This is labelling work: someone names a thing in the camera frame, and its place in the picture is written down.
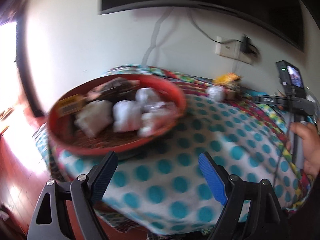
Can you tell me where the white cloth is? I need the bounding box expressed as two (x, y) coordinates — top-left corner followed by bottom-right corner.
(74, 100), (113, 138)

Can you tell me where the yellow medicine box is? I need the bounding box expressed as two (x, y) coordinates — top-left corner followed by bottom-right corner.
(56, 94), (86, 116)

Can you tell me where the clear plastic wrap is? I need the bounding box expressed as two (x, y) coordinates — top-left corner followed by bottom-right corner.
(113, 87), (178, 137)

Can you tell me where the brown foil snack packet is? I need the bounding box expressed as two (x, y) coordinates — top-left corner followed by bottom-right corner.
(86, 77), (140, 101)

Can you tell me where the woven rope ball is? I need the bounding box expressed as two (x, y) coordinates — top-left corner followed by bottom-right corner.
(225, 82), (240, 100)

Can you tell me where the person right hand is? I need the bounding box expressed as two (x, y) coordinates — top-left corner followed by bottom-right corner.
(286, 121), (319, 179)

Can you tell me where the polka dot cloth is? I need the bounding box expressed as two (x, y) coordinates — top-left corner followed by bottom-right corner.
(35, 64), (313, 235)

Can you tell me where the red round tray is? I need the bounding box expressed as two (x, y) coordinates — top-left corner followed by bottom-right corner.
(47, 74), (187, 156)

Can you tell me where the yellow foil snack packet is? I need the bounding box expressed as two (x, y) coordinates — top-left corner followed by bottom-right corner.
(213, 73), (241, 86)

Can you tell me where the black power adapter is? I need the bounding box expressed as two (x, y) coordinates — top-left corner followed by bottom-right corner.
(240, 35), (258, 56)

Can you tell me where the black gripper-mounted camera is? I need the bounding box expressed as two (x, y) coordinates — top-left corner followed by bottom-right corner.
(276, 60), (306, 99)

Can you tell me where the white wall socket plate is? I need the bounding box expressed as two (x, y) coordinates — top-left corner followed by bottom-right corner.
(215, 36), (253, 65)

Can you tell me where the black cable right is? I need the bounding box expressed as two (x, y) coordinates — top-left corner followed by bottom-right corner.
(187, 8), (243, 43)

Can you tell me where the black cable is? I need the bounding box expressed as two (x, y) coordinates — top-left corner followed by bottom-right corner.
(141, 7), (176, 66)
(187, 8), (243, 43)

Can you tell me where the black cable left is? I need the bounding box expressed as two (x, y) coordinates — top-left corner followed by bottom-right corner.
(141, 7), (176, 66)

